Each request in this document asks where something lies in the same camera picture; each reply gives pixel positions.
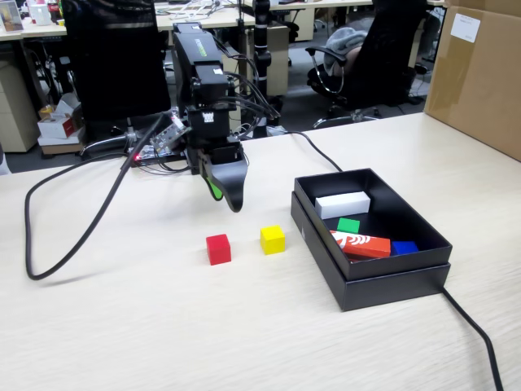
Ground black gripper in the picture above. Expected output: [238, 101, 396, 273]
[186, 138, 251, 213]

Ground red wooden cube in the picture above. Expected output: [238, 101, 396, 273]
[205, 233, 232, 266]

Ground yellow wooden cube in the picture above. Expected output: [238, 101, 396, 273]
[260, 225, 287, 256]

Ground green wooden cube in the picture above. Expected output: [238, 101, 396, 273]
[336, 217, 361, 235]

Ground orange box with white print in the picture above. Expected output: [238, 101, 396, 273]
[328, 230, 392, 262]

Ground black cardboard box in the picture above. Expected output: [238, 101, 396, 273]
[293, 167, 454, 282]

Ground black open box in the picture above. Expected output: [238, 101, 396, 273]
[290, 191, 452, 313]

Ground large brown cardboard box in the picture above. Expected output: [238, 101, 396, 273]
[422, 0, 521, 162]

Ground controller board with red light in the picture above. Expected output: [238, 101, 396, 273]
[129, 146, 190, 168]

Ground white rectangular block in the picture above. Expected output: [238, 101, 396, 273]
[314, 190, 372, 220]

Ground black vertical pole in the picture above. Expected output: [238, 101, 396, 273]
[251, 0, 272, 138]

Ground beige office desk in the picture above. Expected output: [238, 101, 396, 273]
[155, 6, 256, 30]
[0, 18, 68, 42]

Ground black mesh office chair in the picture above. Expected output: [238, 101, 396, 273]
[60, 0, 174, 158]

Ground white and red carton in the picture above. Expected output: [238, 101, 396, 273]
[37, 113, 85, 142]

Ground blue wooden cube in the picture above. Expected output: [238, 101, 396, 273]
[390, 240, 420, 257]

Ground grey cloth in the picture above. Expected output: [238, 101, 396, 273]
[325, 27, 370, 77]

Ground black office chair chrome arms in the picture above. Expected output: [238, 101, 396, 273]
[304, 0, 432, 130]

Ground standing picture card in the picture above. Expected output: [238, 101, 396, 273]
[0, 0, 24, 33]

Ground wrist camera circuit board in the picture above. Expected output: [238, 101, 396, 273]
[149, 116, 193, 158]

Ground thick black cable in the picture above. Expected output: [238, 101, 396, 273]
[24, 116, 172, 281]
[260, 130, 506, 391]

